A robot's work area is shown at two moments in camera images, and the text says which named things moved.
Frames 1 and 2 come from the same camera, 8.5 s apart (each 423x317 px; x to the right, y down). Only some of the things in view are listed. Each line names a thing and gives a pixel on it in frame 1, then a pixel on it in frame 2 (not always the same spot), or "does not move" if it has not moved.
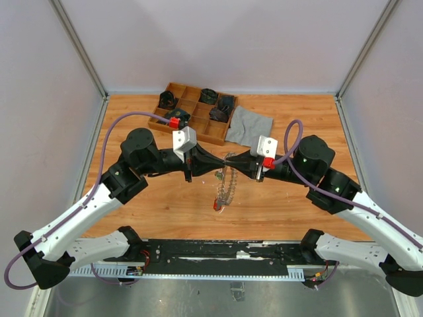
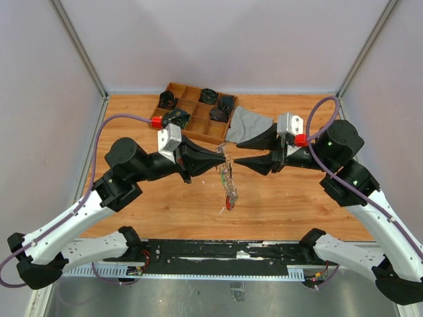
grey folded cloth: [245, 129] does not move
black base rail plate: [219, 257] does not move
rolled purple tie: [219, 115] does not move
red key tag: [217, 205] to [228, 204]
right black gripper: [248, 165] to [267, 140]
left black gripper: [200, 162] does not move
